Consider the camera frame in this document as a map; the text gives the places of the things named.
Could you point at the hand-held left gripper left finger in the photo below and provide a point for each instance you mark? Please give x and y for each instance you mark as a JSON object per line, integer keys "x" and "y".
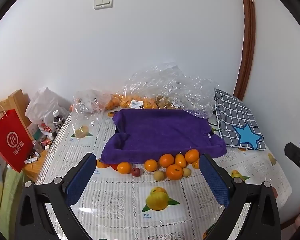
{"x": 81, "y": 177}

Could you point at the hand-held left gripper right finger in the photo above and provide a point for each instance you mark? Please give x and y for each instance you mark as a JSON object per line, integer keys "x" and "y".
{"x": 213, "y": 180}

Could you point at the orange mandarin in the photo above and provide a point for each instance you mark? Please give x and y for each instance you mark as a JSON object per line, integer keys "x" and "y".
{"x": 150, "y": 165}
{"x": 124, "y": 168}
{"x": 166, "y": 160}
{"x": 174, "y": 172}
{"x": 195, "y": 165}
{"x": 192, "y": 155}

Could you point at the pale yellow plum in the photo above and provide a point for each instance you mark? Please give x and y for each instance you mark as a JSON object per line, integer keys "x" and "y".
{"x": 187, "y": 172}
{"x": 159, "y": 175}

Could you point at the oval orange mango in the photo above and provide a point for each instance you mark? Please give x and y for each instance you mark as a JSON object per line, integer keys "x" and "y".
{"x": 180, "y": 160}

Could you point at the small red apple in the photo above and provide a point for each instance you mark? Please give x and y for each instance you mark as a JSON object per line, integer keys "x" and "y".
{"x": 136, "y": 172}

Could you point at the purple towel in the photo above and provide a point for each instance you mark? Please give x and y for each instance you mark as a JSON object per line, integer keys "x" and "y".
{"x": 160, "y": 132}

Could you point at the white lace printed tablecloth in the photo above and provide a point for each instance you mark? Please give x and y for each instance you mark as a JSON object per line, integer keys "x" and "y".
{"x": 115, "y": 200}

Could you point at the wooden side table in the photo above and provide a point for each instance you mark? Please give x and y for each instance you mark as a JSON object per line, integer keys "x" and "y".
{"x": 35, "y": 171}

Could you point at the dark bottle white cap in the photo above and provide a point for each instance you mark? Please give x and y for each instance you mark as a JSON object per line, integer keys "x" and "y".
{"x": 57, "y": 123}

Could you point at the red white snack packet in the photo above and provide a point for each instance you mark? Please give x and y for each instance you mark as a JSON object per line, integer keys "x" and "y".
{"x": 46, "y": 128}

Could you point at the small clear plastic bag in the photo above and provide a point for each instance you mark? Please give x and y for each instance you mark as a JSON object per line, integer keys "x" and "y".
{"x": 85, "y": 115}

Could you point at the grey checked cushion blue star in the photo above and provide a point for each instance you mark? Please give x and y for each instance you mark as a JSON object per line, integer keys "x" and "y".
{"x": 235, "y": 115}

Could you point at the green yellow quilt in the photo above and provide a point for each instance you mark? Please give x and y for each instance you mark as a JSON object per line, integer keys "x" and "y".
{"x": 5, "y": 192}

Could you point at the red paper bag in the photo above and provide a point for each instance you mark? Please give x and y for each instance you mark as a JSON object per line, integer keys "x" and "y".
{"x": 11, "y": 140}

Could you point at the white price label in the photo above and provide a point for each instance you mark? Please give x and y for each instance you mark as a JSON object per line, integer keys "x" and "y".
{"x": 176, "y": 105}
{"x": 137, "y": 104}

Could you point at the white plastic bag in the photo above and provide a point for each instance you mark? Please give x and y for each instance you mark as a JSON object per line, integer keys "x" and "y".
{"x": 43, "y": 102}

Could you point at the pile of bagged mandarins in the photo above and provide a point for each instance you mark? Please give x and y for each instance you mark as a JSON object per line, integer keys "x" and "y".
{"x": 125, "y": 100}

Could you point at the bunch of brown longans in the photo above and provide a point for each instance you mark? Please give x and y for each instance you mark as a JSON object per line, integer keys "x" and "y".
{"x": 165, "y": 102}

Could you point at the large clear plastic bag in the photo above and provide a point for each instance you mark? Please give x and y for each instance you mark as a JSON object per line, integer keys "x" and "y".
{"x": 165, "y": 80}

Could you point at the light wooden frame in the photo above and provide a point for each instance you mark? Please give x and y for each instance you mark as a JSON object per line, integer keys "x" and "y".
{"x": 17, "y": 100}

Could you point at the brown wooden door frame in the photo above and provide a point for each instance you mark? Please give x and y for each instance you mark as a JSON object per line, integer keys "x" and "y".
{"x": 248, "y": 42}

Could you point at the white light switch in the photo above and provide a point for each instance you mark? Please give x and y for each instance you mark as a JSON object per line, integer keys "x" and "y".
{"x": 103, "y": 1}

